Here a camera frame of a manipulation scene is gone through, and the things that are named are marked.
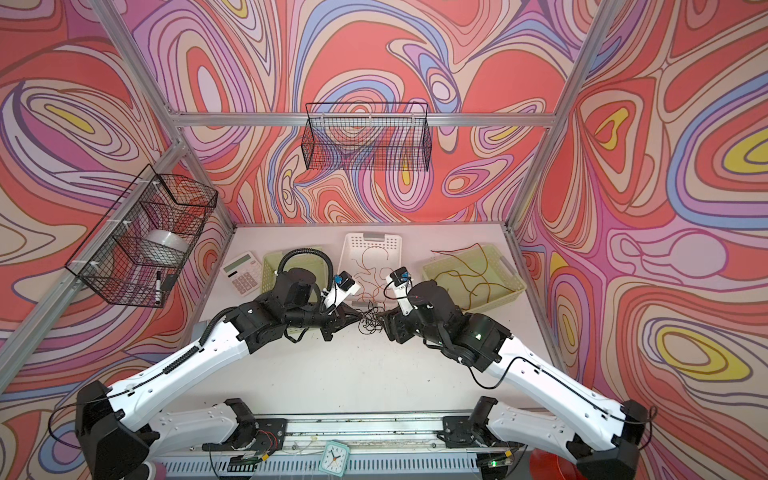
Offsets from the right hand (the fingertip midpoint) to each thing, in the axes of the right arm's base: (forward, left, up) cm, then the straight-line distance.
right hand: (393, 317), depth 69 cm
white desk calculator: (+28, +50, -19) cm, 61 cm away
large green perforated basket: (+24, -30, -20) cm, 43 cm away
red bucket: (-28, -35, -24) cm, 51 cm away
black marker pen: (+7, +57, +3) cm, 58 cm away
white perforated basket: (+37, +8, -24) cm, 45 cm away
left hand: (+1, +7, -1) cm, 7 cm away
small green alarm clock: (-25, +15, -21) cm, 36 cm away
